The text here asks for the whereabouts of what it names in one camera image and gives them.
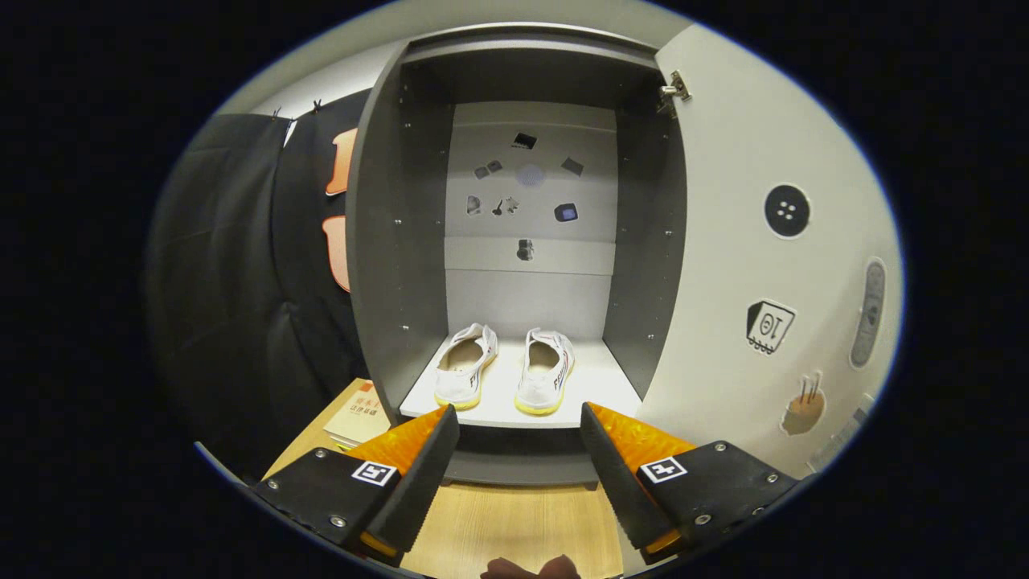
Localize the beige shoe cabinet door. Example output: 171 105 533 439
635 23 903 479

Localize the white canvas shoe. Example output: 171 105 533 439
434 323 499 411
514 327 576 417

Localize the black backdrop cloth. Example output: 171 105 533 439
145 88 395 483

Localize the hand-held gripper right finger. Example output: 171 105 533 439
580 402 798 564

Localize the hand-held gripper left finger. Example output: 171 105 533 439
256 404 461 568

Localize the silver door hinge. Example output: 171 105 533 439
658 70 692 117

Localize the dark grey shoe cabinet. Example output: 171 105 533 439
346 23 688 489

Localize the beige cover book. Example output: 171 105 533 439
323 380 392 445

